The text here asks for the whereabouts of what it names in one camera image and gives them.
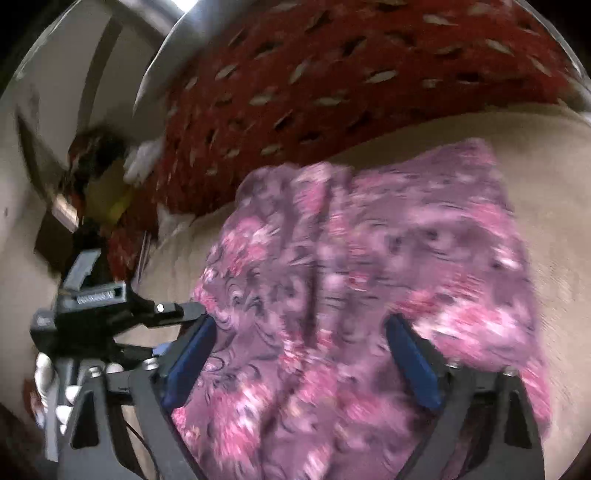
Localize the purple floral shirt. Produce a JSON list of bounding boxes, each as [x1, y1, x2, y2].
[[171, 137, 552, 480]]

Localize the cream cloth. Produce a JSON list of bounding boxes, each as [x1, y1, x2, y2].
[[156, 203, 197, 238]]

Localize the thin black cable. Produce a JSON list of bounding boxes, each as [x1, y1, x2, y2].
[[121, 406, 155, 464]]

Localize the white plastic bag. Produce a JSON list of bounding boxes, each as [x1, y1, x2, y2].
[[122, 138, 165, 186]]

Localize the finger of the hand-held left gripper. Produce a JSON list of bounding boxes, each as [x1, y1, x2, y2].
[[113, 340, 172, 371], [131, 295, 207, 328]]

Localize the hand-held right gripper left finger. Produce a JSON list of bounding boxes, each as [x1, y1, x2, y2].
[[56, 315, 219, 480]]

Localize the person's left hand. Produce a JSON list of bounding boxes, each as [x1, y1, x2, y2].
[[33, 352, 124, 430]]

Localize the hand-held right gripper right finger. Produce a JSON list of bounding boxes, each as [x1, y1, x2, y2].
[[384, 314, 546, 480]]

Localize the dark pile of clothes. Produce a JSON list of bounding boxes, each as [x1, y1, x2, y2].
[[68, 127, 126, 185]]

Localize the beige fleece blanket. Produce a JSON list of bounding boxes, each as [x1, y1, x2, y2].
[[124, 104, 591, 480]]

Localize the grey pillow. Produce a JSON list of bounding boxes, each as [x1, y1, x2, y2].
[[134, 0, 262, 118]]

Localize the red patterned bolster pillow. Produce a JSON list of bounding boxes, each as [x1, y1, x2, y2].
[[106, 0, 588, 280]]

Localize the yellow bag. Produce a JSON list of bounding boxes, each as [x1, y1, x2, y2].
[[85, 171, 136, 228]]

